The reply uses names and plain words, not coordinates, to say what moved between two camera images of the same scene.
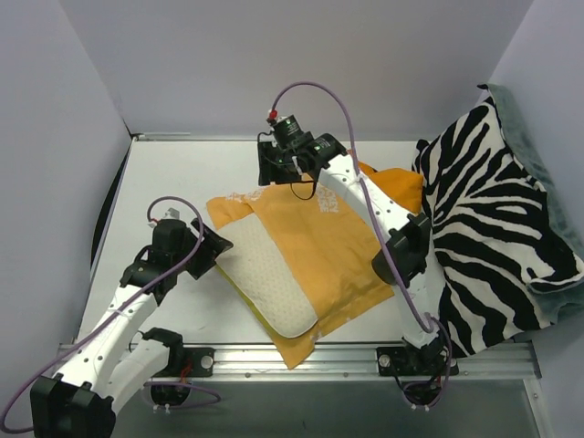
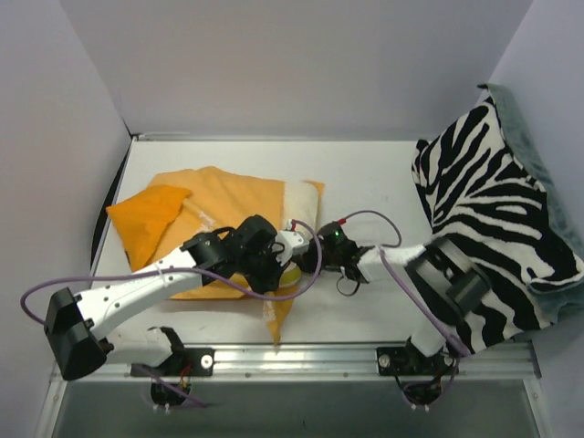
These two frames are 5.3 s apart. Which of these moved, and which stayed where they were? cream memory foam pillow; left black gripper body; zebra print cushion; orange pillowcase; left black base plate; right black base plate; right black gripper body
Moved: right black gripper body; orange pillowcase; left black gripper body; cream memory foam pillow
Stayed: left black base plate; zebra print cushion; right black base plate
